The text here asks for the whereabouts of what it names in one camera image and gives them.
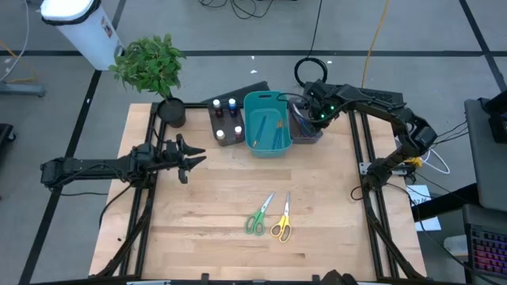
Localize backlit keyboard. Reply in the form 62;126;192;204
468;222;507;279

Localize yellow scissors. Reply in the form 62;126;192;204
269;191;293;245

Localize black table frame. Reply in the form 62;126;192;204
89;101;427;285

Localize yellow cable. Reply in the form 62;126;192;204
360;0;391;89

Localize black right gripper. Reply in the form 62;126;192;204
302;78;344;131

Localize teal plastic bin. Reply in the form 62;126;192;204
242;90;294;159

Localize white paper sheet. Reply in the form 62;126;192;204
405;184;442;233

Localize green scissors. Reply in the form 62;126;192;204
243;191;276;238

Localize white trash can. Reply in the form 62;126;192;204
39;0;125;72

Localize black coiled cable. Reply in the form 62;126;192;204
293;0;330;89

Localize grey flat panel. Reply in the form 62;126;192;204
463;96;507;213

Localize grey stand base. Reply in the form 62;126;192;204
0;80;46;98

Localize potted green plant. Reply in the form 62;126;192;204
108;33;188;129

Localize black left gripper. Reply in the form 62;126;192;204
155;133;208;174

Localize white cable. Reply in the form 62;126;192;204
419;146;452;176

